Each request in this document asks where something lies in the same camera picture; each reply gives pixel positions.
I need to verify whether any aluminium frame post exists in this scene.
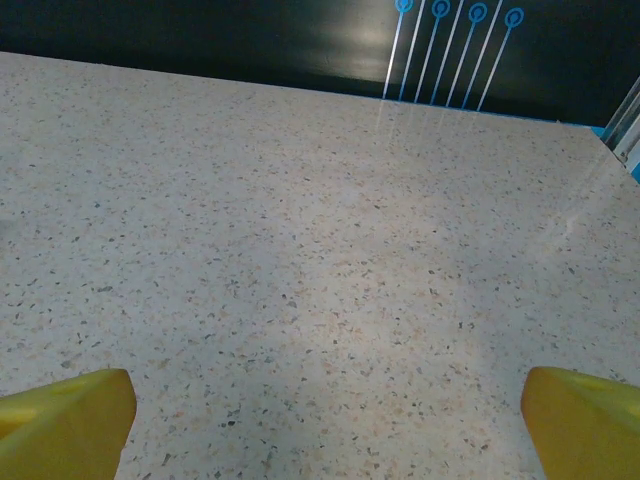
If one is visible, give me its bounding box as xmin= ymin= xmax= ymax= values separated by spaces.
xmin=602 ymin=74 xmax=640 ymax=162

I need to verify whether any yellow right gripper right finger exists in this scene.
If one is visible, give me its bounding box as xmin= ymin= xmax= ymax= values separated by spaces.
xmin=520 ymin=365 xmax=640 ymax=480

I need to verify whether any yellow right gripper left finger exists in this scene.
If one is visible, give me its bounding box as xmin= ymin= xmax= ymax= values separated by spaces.
xmin=0 ymin=368 xmax=138 ymax=480

